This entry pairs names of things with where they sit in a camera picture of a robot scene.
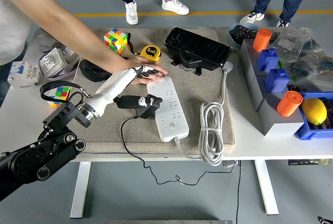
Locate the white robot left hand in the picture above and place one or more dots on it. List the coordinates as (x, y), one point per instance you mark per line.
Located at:
(114, 83)

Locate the person's right hand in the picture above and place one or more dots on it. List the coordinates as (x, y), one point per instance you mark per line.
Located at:
(138, 61)

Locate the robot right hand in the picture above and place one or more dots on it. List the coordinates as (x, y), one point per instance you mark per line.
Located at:
(324, 221)

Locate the black plug adapter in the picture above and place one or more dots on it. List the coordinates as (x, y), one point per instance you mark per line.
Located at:
(148, 112)

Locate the white power strip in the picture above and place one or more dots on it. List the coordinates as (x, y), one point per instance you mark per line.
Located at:
(174, 127)

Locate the person's right forearm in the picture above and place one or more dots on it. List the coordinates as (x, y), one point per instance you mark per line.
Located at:
(78, 34)

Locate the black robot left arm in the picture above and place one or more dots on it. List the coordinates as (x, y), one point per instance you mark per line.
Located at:
(31, 161)

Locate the black fabric pouch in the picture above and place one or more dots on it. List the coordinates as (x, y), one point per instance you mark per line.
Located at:
(91, 70)

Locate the colourful puzzle cube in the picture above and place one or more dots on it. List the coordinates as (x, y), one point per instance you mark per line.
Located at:
(114, 40)
(61, 95)

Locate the purple bowl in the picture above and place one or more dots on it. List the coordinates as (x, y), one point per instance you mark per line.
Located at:
(56, 79)

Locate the black table control panel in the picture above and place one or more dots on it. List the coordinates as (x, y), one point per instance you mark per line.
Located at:
(299, 162)

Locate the white table leg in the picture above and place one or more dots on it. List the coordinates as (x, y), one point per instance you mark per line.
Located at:
(266, 190)
(80, 190)

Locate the grey-brown mat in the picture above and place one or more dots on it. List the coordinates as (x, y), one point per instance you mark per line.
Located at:
(197, 91)

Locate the clear bag of screws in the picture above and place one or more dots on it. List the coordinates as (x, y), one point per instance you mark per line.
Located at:
(48, 43)

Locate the blue plastic bin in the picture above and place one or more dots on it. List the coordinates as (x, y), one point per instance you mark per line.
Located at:
(304, 132)

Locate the white circuit breaker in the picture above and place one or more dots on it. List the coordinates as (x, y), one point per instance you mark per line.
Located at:
(22, 74)

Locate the light blue bowl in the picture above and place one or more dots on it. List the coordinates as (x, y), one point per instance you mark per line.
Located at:
(240, 32)

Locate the grey under-table box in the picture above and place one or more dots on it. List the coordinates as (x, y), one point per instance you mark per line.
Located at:
(230, 164)

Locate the yellow lemon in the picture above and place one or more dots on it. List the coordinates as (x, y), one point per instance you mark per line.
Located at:
(313, 110)

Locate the grey block holder box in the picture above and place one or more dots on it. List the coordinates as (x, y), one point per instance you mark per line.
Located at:
(273, 122)

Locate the orange cylinder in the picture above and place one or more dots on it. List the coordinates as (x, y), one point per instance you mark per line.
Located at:
(261, 40)
(288, 104)

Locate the blue block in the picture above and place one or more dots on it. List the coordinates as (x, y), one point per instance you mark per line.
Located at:
(268, 60)
(277, 80)

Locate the green plastic piece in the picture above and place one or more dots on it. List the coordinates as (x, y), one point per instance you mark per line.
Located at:
(280, 64)

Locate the clear bags of parts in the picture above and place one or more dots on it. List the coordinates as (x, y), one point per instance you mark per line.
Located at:
(312, 60)

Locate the white wall socket panel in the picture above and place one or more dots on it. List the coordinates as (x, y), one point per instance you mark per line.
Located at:
(53, 62)
(71, 54)

